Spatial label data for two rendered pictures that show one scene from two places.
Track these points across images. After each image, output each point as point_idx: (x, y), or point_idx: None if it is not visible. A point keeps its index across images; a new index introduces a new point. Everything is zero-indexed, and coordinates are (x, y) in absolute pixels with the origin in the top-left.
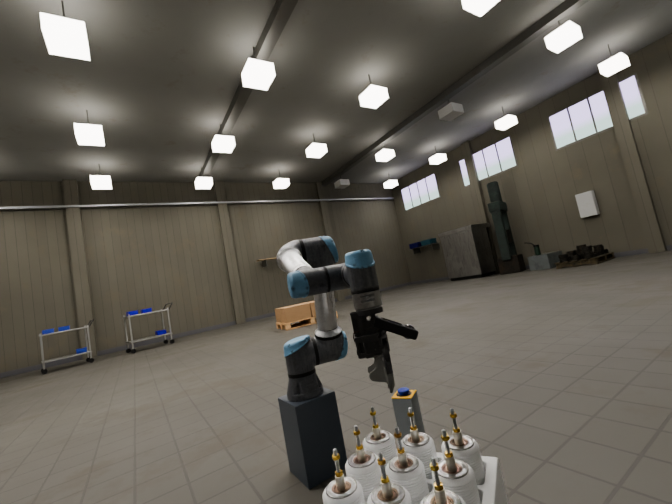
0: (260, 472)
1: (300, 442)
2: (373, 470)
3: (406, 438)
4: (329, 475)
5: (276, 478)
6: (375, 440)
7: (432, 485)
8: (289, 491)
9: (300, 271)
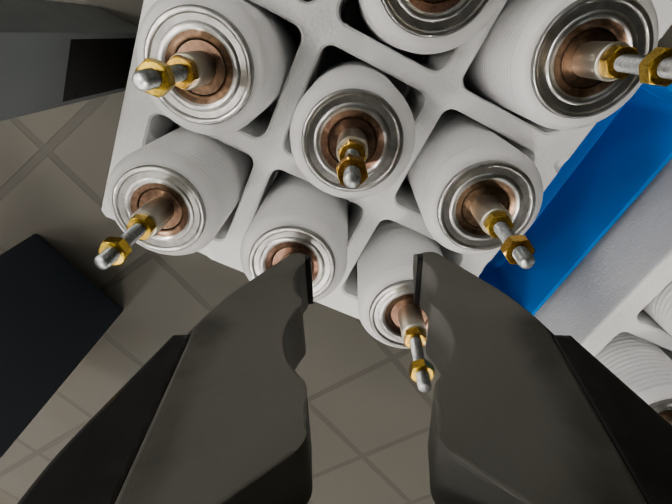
0: (69, 403)
1: (60, 385)
2: (337, 232)
3: (189, 106)
4: (78, 275)
5: (88, 372)
6: (184, 219)
7: (325, 46)
8: (129, 343)
9: None
